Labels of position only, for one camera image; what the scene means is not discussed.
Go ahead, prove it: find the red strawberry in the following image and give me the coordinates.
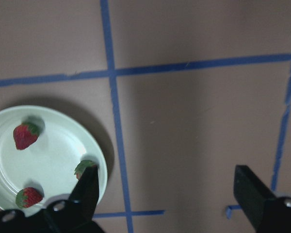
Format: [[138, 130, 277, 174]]
[[15, 187, 43, 209], [13, 121, 41, 150], [74, 160, 96, 180]]

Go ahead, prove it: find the light green plate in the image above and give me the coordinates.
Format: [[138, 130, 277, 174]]
[[0, 105, 108, 216]]

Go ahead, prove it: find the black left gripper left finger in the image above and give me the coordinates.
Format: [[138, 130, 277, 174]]
[[68, 165, 98, 218]]

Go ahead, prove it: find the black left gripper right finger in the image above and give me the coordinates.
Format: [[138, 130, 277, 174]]
[[233, 165, 276, 226]]

